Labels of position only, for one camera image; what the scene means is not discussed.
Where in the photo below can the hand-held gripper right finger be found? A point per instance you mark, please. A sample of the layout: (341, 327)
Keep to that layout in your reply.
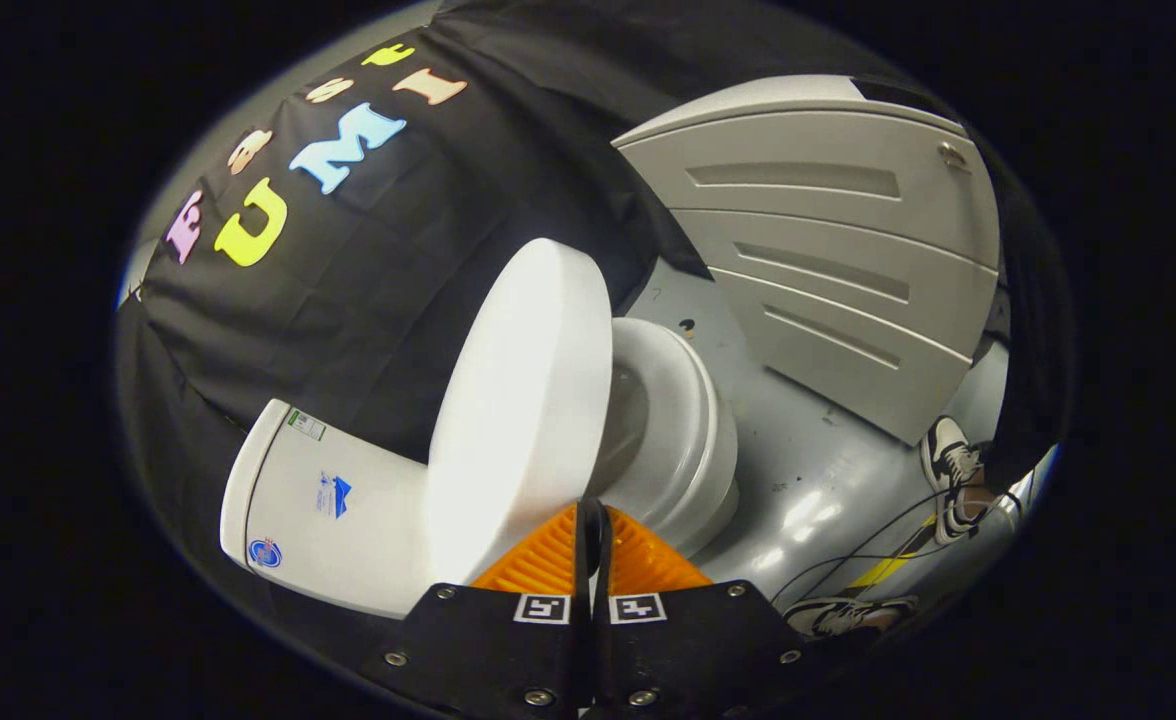
(688, 650)

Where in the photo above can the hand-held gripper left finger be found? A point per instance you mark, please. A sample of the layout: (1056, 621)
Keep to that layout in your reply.
(508, 650)

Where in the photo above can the white toilet lid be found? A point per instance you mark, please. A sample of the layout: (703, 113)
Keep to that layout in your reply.
(523, 400)

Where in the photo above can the white ceramic toilet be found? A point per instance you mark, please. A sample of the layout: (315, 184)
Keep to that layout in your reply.
(338, 530)

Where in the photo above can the person's black white shoe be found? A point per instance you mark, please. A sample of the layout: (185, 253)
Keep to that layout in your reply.
(951, 470)
(848, 615)

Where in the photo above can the yellow floor tape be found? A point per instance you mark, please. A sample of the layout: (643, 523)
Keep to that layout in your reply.
(880, 571)

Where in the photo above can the black backdrop cloth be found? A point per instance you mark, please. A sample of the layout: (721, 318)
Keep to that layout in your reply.
(368, 280)

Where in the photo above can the grey drawer cabinet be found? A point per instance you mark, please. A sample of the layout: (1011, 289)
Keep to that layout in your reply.
(818, 230)

